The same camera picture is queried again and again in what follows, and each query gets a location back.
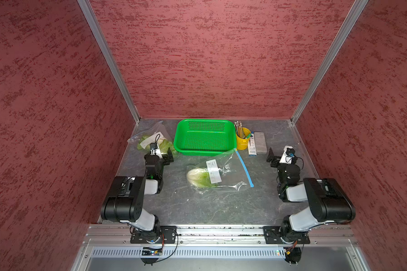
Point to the yellow pencil cup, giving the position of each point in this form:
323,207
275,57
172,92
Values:
242,142

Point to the aluminium front rail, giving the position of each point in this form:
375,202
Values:
224,235

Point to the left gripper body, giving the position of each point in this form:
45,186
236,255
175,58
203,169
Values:
166,160

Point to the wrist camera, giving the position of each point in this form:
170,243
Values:
155,150
288,156

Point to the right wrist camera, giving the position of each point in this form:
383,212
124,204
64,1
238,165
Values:
288,156

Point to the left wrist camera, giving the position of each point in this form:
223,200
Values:
155,150

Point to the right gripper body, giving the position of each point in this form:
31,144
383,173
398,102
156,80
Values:
276,161

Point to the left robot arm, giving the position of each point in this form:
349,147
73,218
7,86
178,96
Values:
124,202

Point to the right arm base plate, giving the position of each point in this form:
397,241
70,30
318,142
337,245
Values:
284,236

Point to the green plastic basket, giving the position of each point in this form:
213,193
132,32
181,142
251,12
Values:
204,137

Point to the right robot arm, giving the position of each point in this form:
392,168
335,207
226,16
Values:
327,202

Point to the chinese cabbage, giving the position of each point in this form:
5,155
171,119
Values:
199,177
145,141
165,145

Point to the chinese cabbage back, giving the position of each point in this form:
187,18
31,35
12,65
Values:
199,177

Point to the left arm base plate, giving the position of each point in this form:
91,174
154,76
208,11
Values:
158,236

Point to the white blue small box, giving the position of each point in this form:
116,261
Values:
251,145

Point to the clear zipper bag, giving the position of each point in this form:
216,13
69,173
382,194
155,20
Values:
158,134
228,173

